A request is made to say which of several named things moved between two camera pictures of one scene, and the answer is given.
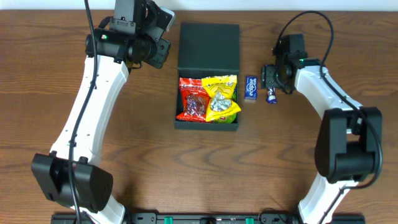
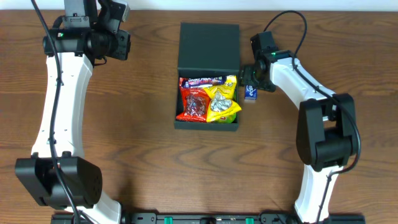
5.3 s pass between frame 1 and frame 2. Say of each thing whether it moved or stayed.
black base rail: stayed
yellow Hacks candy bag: stayed
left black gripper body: moved
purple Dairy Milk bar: moved
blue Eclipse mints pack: stayed
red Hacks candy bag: stayed
